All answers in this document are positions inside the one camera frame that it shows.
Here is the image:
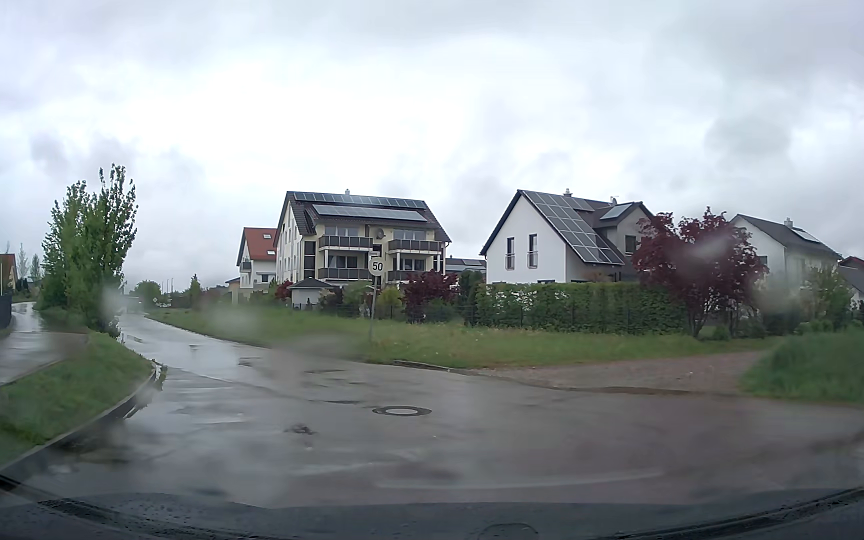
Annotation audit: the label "white house with grey roof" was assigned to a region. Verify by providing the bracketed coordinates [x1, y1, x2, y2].
[729, 213, 843, 297]

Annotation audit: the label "small grey roofed garage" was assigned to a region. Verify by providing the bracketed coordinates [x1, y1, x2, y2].
[287, 277, 337, 310]

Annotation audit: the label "tall green trees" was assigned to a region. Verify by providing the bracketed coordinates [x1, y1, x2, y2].
[38, 163, 139, 331]

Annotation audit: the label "dark red bush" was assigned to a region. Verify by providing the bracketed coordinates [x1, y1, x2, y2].
[400, 270, 462, 324]

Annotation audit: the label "green hedge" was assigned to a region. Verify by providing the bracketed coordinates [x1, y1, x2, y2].
[469, 281, 692, 336]

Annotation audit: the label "round speed limit sign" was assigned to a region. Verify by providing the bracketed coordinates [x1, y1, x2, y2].
[367, 255, 387, 342]

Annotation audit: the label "wet grey asphalt road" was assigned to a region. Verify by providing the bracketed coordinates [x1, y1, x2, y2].
[0, 311, 864, 511]

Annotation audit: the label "small green tree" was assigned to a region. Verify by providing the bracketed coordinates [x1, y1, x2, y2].
[799, 264, 855, 331]

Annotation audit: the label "dark red leafed tree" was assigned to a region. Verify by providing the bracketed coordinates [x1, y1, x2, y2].
[631, 207, 768, 339]

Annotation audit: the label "gravel track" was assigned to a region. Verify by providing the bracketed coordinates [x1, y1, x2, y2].
[477, 351, 767, 396]

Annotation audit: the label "yellow house with balconies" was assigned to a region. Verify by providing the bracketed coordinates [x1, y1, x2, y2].
[273, 189, 453, 290]

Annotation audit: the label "car's own bonnet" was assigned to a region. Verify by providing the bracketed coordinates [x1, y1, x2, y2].
[0, 466, 864, 540]

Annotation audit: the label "tall grass patch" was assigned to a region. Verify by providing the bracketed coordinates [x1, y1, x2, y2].
[741, 328, 864, 410]

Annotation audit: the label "white house with red roof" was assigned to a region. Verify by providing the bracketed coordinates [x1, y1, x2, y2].
[235, 227, 279, 294]

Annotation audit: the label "grass verge with kerb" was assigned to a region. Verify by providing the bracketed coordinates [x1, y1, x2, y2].
[0, 330, 159, 474]

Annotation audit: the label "white house with solar panels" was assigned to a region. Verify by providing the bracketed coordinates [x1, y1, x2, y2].
[479, 188, 656, 286]

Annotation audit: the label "wide grass verge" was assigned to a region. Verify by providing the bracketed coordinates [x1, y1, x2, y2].
[148, 306, 778, 369]

